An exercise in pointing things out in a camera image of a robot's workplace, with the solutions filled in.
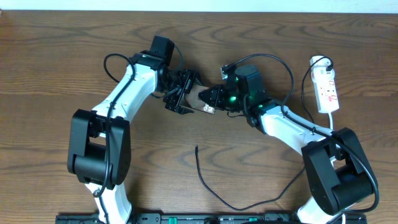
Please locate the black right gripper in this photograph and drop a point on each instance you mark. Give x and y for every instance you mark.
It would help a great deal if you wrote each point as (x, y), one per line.
(217, 91)

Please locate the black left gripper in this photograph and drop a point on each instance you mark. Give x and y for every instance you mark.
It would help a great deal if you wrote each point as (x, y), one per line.
(190, 77)

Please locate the Galaxy S25 Ultra smartphone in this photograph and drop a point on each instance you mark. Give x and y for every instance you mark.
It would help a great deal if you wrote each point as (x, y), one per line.
(192, 101)

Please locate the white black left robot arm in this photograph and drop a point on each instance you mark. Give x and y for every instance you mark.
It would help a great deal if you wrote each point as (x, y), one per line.
(99, 151)

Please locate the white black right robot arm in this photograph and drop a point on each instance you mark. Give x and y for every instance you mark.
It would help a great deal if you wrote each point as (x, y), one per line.
(338, 171)

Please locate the white power strip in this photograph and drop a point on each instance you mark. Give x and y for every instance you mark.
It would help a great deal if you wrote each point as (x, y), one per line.
(323, 78)

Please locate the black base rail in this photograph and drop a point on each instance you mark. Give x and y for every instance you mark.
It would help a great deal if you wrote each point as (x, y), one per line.
(155, 218)

